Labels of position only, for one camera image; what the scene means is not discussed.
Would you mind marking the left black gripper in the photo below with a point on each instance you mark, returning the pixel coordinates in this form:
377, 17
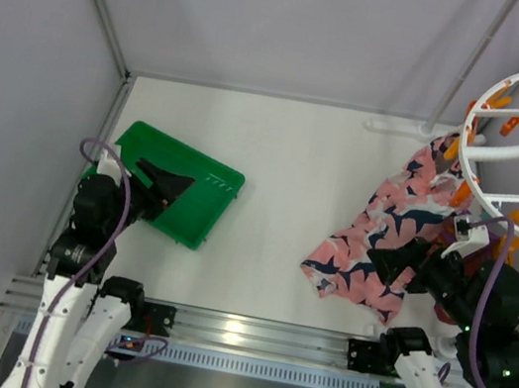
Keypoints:
150, 192

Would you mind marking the green plastic tray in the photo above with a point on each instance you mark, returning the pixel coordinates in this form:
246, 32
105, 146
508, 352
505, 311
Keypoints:
194, 213

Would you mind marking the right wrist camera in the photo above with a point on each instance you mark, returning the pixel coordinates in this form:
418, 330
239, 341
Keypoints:
468, 237

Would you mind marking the aluminium mounting rail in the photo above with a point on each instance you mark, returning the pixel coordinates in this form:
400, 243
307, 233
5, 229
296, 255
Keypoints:
254, 348

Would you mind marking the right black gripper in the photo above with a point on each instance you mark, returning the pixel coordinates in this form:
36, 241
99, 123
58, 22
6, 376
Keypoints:
413, 267

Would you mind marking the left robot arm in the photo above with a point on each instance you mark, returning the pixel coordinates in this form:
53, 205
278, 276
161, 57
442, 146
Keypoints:
81, 310

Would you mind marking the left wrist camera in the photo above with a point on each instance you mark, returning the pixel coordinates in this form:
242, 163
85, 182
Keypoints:
109, 162

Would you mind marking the pink shark print shorts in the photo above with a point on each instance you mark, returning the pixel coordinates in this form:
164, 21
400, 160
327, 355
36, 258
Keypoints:
415, 202

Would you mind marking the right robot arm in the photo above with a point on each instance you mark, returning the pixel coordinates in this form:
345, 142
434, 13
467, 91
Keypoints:
484, 305

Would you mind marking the metal hanger stand pole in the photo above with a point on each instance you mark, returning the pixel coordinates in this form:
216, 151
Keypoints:
474, 56

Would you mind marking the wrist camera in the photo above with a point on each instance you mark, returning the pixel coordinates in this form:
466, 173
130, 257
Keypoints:
468, 237
109, 162

